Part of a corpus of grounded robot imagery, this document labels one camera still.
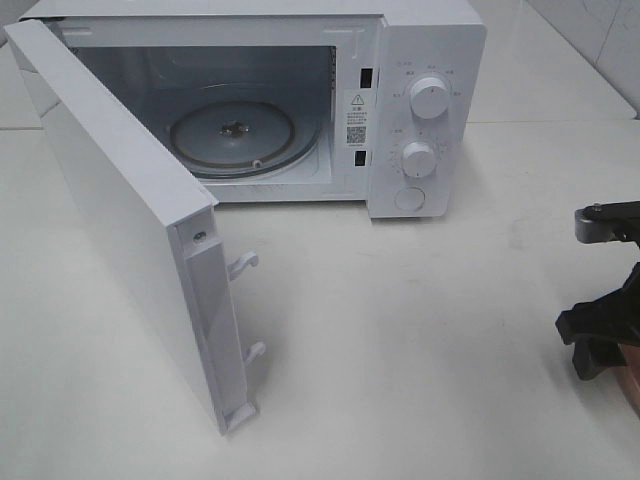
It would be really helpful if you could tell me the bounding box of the white upper microwave knob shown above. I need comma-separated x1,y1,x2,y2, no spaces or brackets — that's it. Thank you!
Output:
408,74,450,120

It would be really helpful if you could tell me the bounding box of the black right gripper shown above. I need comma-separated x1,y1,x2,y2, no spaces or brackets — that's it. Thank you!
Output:
555,262,639,381

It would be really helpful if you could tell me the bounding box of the white round door button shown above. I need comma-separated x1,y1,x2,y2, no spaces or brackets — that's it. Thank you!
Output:
394,187,426,212

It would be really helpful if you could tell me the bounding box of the white microwave knob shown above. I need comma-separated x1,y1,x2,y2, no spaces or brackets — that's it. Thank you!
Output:
401,142,437,178
408,74,450,120

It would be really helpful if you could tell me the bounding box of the white microwave door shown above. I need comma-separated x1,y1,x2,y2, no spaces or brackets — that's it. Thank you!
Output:
6,20,265,433

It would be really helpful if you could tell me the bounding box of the white microwave oven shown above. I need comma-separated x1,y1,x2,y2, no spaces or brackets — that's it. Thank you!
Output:
13,1,487,218

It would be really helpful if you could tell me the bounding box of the white lower microwave knob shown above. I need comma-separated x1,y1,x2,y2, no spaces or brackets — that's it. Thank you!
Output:
401,142,437,178

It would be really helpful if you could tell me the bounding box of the glass microwave turntable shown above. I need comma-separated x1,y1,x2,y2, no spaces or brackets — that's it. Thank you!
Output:
169,100,322,180

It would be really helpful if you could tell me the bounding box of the pink round plate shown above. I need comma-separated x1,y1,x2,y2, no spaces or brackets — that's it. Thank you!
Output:
618,345,640,414

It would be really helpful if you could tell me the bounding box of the white warning label sticker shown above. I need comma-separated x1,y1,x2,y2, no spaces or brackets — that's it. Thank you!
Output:
343,89,374,147

